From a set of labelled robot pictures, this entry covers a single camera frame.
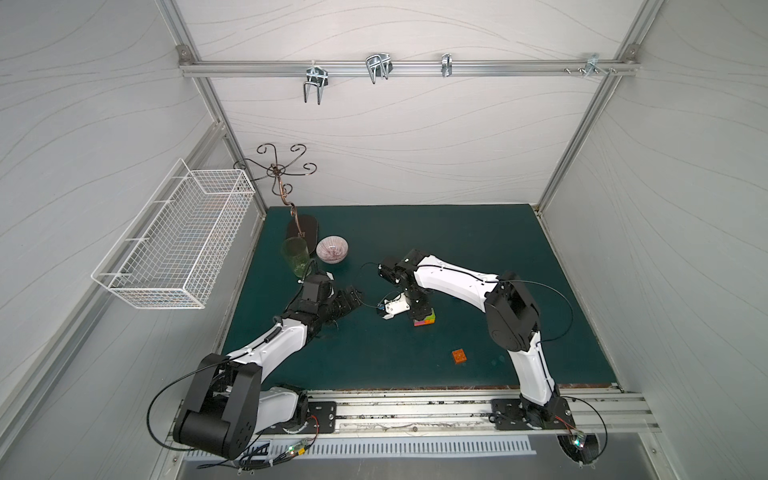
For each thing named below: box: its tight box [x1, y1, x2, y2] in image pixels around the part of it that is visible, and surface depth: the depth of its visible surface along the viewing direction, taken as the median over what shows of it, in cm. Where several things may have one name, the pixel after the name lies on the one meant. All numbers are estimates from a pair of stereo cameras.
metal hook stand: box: [233, 143, 319, 255], surface depth 94 cm
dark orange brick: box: [452, 348, 467, 364], surface depth 84 cm
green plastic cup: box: [281, 237, 311, 278], surface depth 96 cm
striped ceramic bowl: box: [315, 235, 349, 264], surface depth 106 cm
